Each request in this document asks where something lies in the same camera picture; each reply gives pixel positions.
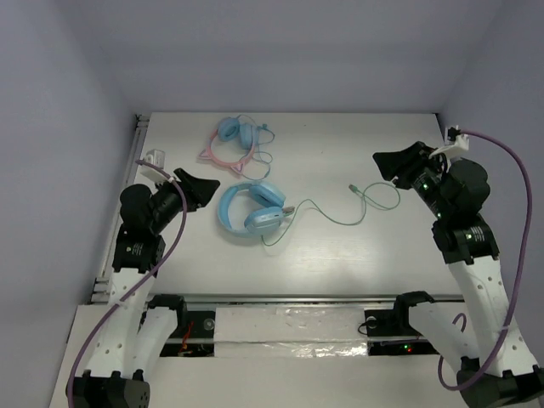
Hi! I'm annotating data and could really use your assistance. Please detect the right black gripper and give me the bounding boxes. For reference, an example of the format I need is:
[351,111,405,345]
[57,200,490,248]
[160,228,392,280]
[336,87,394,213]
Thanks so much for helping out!
[372,140,452,218]

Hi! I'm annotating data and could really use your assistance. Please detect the light blue headphones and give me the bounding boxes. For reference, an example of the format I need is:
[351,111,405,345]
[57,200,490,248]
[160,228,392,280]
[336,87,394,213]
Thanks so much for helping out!
[217,180,295,238]

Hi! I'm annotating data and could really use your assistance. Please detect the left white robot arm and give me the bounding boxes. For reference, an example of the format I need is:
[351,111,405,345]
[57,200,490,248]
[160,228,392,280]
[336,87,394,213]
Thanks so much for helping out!
[65,167,220,407]

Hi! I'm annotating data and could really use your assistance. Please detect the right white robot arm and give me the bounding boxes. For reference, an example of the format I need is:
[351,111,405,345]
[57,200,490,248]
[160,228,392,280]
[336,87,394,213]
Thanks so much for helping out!
[372,142,543,407]

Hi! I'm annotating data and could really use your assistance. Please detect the pink cat-ear headphones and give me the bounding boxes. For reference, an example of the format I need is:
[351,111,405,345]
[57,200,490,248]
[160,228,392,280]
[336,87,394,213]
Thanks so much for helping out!
[197,115,260,175]

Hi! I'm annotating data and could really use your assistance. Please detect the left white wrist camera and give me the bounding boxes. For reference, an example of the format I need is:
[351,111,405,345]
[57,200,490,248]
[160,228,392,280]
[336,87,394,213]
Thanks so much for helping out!
[137,149,173,184]

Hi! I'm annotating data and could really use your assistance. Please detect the aluminium rail left side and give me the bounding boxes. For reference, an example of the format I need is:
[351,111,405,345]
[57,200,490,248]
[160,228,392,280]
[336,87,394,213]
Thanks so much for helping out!
[88,114,150,304]

